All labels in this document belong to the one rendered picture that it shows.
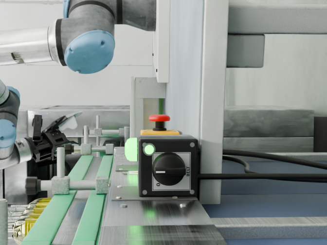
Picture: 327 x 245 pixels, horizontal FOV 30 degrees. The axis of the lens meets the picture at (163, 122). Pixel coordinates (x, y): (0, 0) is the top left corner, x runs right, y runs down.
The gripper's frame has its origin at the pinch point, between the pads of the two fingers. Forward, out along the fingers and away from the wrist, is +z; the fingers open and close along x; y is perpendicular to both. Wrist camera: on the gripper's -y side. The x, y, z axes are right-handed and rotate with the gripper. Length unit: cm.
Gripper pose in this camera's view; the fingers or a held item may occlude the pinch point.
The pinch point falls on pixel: (80, 126)
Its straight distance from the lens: 207.8
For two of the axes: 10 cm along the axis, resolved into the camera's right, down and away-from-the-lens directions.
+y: 5.6, 6.2, -5.5
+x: 1.7, -7.3, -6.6
